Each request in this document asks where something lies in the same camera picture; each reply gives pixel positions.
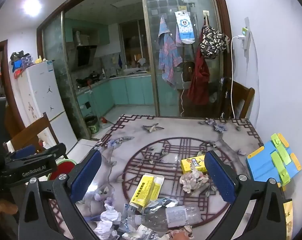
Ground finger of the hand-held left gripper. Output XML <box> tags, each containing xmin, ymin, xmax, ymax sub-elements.
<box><xmin>4</xmin><ymin>145</ymin><xmax>37</xmax><ymax>158</ymax></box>
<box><xmin>33</xmin><ymin>143</ymin><xmax>67</xmax><ymax>161</ymax></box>

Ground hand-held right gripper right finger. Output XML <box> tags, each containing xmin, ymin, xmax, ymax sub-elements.
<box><xmin>204</xmin><ymin>151</ymin><xmax>293</xmax><ymax>240</ymax></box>

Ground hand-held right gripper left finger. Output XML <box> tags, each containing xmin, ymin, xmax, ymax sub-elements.
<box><xmin>18</xmin><ymin>149</ymin><xmax>103</xmax><ymax>240</ymax></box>

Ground white tissue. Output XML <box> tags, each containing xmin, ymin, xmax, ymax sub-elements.
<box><xmin>93</xmin><ymin>220</ymin><xmax>119</xmax><ymax>240</ymax></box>
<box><xmin>100</xmin><ymin>204</ymin><xmax>121</xmax><ymax>222</ymax></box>

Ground red patterned paper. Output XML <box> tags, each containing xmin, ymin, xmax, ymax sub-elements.
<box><xmin>166</xmin><ymin>226</ymin><xmax>194</xmax><ymax>240</ymax></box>

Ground clear plastic bottle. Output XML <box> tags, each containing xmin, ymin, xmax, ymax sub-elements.
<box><xmin>121</xmin><ymin>204</ymin><xmax>203</xmax><ymax>232</ymax></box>

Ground white packet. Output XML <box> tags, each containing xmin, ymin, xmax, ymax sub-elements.
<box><xmin>122</xmin><ymin>224</ymin><xmax>159</xmax><ymax>240</ymax></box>

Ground person's left hand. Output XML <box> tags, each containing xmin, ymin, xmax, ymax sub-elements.
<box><xmin>0</xmin><ymin>197</ymin><xmax>18</xmax><ymax>215</ymax></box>

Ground wooden chair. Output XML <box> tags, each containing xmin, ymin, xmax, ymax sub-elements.
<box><xmin>221</xmin><ymin>77</ymin><xmax>255</xmax><ymax>119</ymax></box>
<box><xmin>3</xmin><ymin>112</ymin><xmax>69</xmax><ymax>160</ymax></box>

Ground red stool with green rim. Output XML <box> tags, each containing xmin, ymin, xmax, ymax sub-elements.
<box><xmin>48</xmin><ymin>159</ymin><xmax>76</xmax><ymax>180</ymax></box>

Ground crumpled pale paper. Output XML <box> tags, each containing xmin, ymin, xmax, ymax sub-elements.
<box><xmin>179</xmin><ymin>167</ymin><xmax>211</xmax><ymax>193</ymax></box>

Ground yellow cigarette pack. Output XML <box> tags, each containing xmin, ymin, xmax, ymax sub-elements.
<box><xmin>180</xmin><ymin>154</ymin><xmax>208</xmax><ymax>174</ymax></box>

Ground green bucket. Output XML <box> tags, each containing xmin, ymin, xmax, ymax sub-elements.
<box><xmin>85</xmin><ymin>115</ymin><xmax>100</xmax><ymax>134</ymax></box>

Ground blue green yellow block stack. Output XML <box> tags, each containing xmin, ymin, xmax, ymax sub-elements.
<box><xmin>246</xmin><ymin>133</ymin><xmax>302</xmax><ymax>187</ymax></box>

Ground white refrigerator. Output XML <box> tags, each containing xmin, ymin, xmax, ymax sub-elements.
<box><xmin>17</xmin><ymin>60</ymin><xmax>78</xmax><ymax>155</ymax></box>

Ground yellow white carton box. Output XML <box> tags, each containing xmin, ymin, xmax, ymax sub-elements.
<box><xmin>129</xmin><ymin>174</ymin><xmax>165</xmax><ymax>209</ymax></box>

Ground silver blue snack wrapper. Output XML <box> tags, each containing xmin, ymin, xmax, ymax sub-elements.
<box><xmin>141</xmin><ymin>198</ymin><xmax>179</xmax><ymax>214</ymax></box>

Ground black cookware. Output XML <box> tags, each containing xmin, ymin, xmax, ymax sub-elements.
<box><xmin>76</xmin><ymin>72</ymin><xmax>101</xmax><ymax>87</ymax></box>

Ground yellow paper sheet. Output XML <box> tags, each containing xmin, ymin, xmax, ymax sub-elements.
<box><xmin>282</xmin><ymin>200</ymin><xmax>295</xmax><ymax>240</ymax></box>

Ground blue plastic box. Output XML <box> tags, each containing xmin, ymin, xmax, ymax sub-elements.
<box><xmin>12</xmin><ymin>56</ymin><xmax>32</xmax><ymax>72</ymax></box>

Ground glass sliding door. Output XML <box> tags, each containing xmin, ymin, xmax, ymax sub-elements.
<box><xmin>141</xmin><ymin>0</ymin><xmax>224</xmax><ymax>118</ymax></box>

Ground teal kitchen cabinets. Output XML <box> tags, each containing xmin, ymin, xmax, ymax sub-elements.
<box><xmin>76</xmin><ymin>75</ymin><xmax>180</xmax><ymax>120</ymax></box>

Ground red bag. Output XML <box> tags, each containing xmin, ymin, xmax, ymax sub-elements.
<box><xmin>187</xmin><ymin>47</ymin><xmax>210</xmax><ymax>105</ymax></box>

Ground black range hood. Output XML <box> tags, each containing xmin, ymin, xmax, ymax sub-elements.
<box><xmin>72</xmin><ymin>30</ymin><xmax>98</xmax><ymax>68</ymax></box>

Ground brown handbag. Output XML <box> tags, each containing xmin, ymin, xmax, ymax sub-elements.
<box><xmin>182</xmin><ymin>60</ymin><xmax>195</xmax><ymax>83</ymax></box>

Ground plaid cloth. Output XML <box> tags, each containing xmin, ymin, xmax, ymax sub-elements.
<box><xmin>157</xmin><ymin>16</ymin><xmax>183</xmax><ymax>87</ymax></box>

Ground black white lettered bag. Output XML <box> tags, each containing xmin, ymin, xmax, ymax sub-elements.
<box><xmin>199</xmin><ymin>20</ymin><xmax>228</xmax><ymax>60</ymax></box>

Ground white power strip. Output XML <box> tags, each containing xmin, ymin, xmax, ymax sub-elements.
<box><xmin>241</xmin><ymin>17</ymin><xmax>252</xmax><ymax>50</ymax></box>

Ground round ceiling light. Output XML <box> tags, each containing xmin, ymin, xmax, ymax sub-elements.
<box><xmin>21</xmin><ymin>0</ymin><xmax>42</xmax><ymax>17</ymax></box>

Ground white blue hanging package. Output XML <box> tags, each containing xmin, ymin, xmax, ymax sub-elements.
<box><xmin>175</xmin><ymin>7</ymin><xmax>195</xmax><ymax>44</ymax></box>

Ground thin white cable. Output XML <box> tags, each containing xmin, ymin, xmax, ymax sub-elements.
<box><xmin>180</xmin><ymin>72</ymin><xmax>186</xmax><ymax>117</ymax></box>

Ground white charger cable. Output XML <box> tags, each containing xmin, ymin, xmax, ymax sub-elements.
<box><xmin>230</xmin><ymin>35</ymin><xmax>242</xmax><ymax>119</ymax></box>

